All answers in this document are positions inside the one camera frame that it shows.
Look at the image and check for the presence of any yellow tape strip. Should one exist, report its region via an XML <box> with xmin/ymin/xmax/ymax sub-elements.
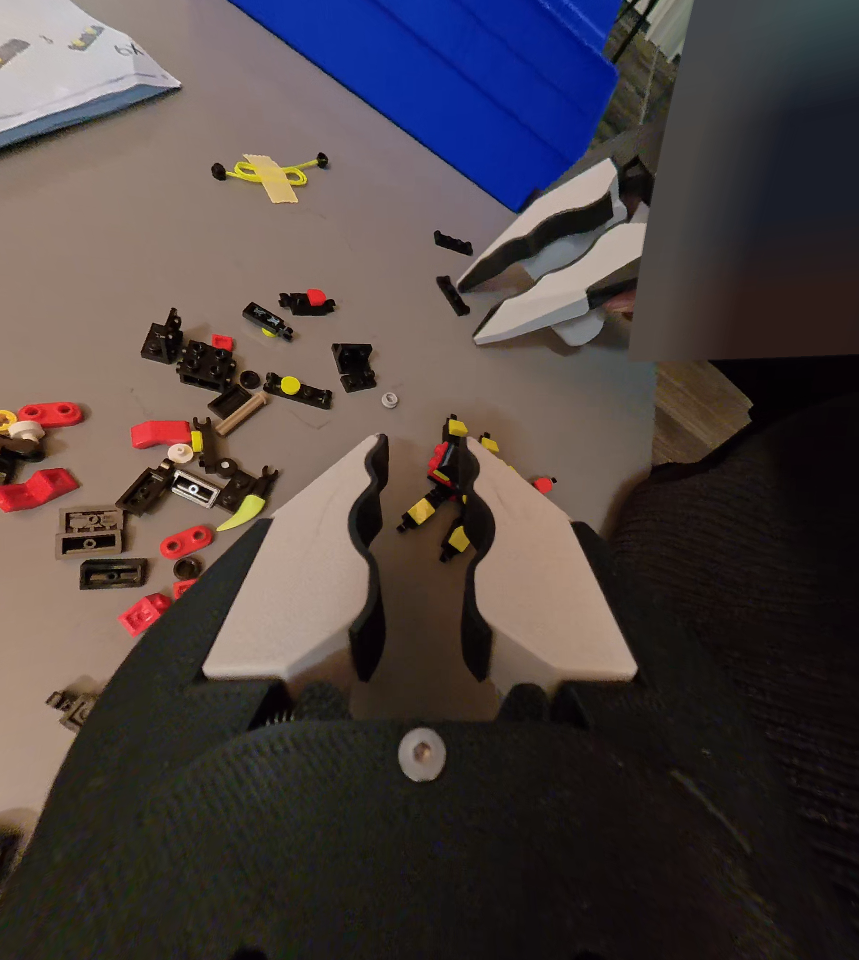
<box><xmin>242</xmin><ymin>153</ymin><xmax>302</xmax><ymax>205</ymax></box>

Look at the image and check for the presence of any black knit sweater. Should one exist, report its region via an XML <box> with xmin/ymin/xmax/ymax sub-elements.
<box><xmin>608</xmin><ymin>388</ymin><xmax>859</xmax><ymax>960</ymax></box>

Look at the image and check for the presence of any red black lego clip piece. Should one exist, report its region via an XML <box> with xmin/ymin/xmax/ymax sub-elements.
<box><xmin>278</xmin><ymin>288</ymin><xmax>338</xmax><ymax>317</ymax></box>

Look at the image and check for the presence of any lego instruction booklet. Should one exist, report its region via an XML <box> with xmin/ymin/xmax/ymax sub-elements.
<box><xmin>0</xmin><ymin>0</ymin><xmax>184</xmax><ymax>176</ymax></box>

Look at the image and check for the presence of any black lego hinge plate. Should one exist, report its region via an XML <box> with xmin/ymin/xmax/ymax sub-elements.
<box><xmin>241</xmin><ymin>300</ymin><xmax>295</xmax><ymax>341</ymax></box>

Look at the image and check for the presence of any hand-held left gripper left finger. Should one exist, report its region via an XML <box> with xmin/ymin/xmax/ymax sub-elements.
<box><xmin>201</xmin><ymin>432</ymin><xmax>391</xmax><ymax>710</ymax></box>

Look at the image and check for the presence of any yellow black red lego model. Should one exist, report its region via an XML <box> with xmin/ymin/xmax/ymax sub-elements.
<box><xmin>397</xmin><ymin>412</ymin><xmax>558</xmax><ymax>565</ymax></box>

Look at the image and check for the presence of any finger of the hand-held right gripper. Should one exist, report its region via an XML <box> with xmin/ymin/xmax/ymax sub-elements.
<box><xmin>471</xmin><ymin>222</ymin><xmax>646</xmax><ymax>348</ymax></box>
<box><xmin>456</xmin><ymin>157</ymin><xmax>631</xmax><ymax>295</ymax></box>

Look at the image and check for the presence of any blue plastic bin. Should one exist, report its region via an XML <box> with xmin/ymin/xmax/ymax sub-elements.
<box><xmin>225</xmin><ymin>0</ymin><xmax>620</xmax><ymax>213</ymax></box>

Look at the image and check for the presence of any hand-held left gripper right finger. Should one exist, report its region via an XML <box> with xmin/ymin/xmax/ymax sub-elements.
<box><xmin>464</xmin><ymin>436</ymin><xmax>639</xmax><ymax>706</ymax></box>

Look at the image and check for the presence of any yellow elastic cord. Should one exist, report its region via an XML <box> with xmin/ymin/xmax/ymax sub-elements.
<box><xmin>209</xmin><ymin>152</ymin><xmax>331</xmax><ymax>186</ymax></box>

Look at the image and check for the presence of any black lego plate yellow tile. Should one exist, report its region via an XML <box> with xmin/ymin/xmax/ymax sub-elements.
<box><xmin>262</xmin><ymin>372</ymin><xmax>334</xmax><ymax>411</ymax></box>

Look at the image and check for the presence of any pile of lego pieces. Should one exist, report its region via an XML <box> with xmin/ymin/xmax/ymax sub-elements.
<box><xmin>0</xmin><ymin>306</ymin><xmax>281</xmax><ymax>735</ymax></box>

